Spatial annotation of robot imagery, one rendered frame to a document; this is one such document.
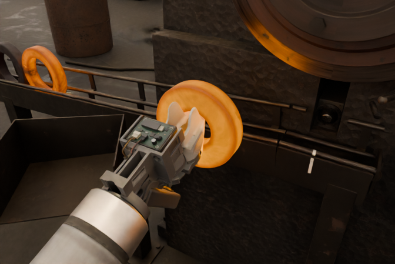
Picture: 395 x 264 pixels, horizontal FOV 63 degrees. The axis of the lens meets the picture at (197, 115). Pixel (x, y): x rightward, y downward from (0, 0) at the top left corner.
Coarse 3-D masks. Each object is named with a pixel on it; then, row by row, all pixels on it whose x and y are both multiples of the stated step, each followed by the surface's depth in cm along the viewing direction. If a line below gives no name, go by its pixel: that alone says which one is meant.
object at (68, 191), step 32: (32, 128) 79; (64, 128) 80; (96, 128) 81; (0, 160) 70; (32, 160) 84; (64, 160) 84; (96, 160) 83; (0, 192) 69; (32, 192) 75; (64, 192) 74; (0, 224) 68
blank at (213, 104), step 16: (192, 80) 54; (176, 96) 54; (192, 96) 52; (208, 96) 50; (224, 96) 51; (160, 112) 57; (208, 112) 52; (224, 112) 50; (224, 128) 51; (240, 128) 52; (208, 144) 55; (224, 144) 53; (208, 160) 56; (224, 160) 54
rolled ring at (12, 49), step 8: (0, 48) 113; (8, 48) 111; (16, 48) 113; (0, 56) 119; (8, 56) 113; (16, 56) 112; (0, 64) 121; (16, 64) 112; (0, 72) 121; (8, 72) 123; (8, 80) 122; (16, 80) 123; (24, 80) 115
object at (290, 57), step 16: (240, 0) 61; (240, 16) 62; (256, 32) 62; (272, 48) 62; (288, 48) 60; (304, 64) 60; (320, 64) 59; (336, 80) 59; (352, 80) 57; (368, 80) 56; (384, 80) 55
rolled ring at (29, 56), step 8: (32, 48) 104; (40, 48) 104; (24, 56) 108; (32, 56) 106; (40, 56) 103; (48, 56) 103; (24, 64) 110; (32, 64) 111; (48, 64) 103; (56, 64) 104; (24, 72) 113; (32, 72) 112; (56, 72) 103; (64, 72) 106; (32, 80) 112; (40, 80) 114; (56, 80) 105; (64, 80) 106; (48, 88) 114; (56, 88) 107; (64, 88) 108
